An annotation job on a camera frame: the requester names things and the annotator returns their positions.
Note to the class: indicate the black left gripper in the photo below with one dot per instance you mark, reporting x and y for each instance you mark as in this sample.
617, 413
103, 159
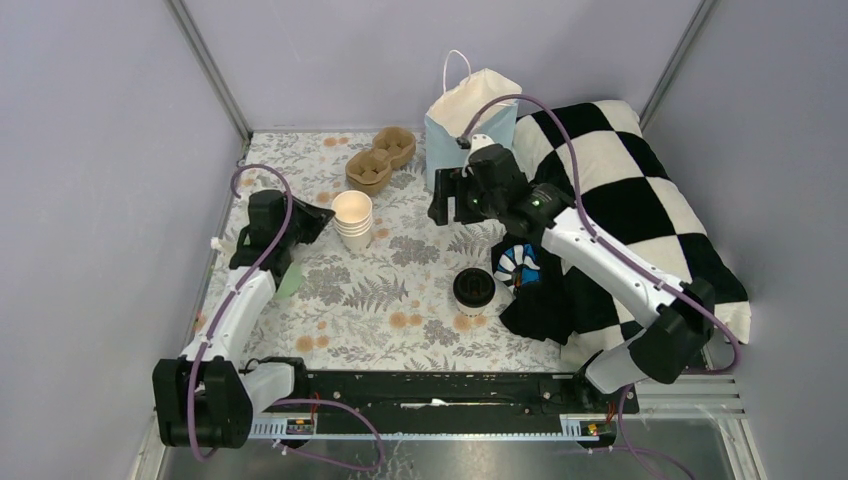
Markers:
316, 219

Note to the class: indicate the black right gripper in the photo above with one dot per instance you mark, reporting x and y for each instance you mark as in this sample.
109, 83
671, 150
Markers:
451, 182

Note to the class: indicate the stack of white paper cups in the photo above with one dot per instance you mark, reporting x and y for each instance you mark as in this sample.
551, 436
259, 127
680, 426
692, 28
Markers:
353, 219

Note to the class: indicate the black cup lid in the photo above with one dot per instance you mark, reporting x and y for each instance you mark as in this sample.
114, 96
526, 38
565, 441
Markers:
473, 288

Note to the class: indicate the white paper cup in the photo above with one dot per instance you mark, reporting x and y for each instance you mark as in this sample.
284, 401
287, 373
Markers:
471, 311

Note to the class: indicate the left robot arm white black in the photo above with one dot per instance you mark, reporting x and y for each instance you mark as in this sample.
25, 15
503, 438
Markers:
201, 398

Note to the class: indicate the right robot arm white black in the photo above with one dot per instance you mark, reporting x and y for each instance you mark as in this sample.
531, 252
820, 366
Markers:
677, 317

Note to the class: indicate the green cup holder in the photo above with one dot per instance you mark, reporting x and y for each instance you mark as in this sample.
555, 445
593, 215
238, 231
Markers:
290, 282

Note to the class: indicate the brown cardboard cup carrier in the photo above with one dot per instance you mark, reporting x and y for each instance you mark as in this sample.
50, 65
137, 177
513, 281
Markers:
370, 170

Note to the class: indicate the floral table mat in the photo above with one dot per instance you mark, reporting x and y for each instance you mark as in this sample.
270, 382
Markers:
391, 307

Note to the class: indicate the black white checkered blanket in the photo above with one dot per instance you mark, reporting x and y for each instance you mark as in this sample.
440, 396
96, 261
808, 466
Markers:
597, 150

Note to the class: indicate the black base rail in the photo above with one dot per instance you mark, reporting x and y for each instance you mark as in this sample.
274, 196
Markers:
445, 405

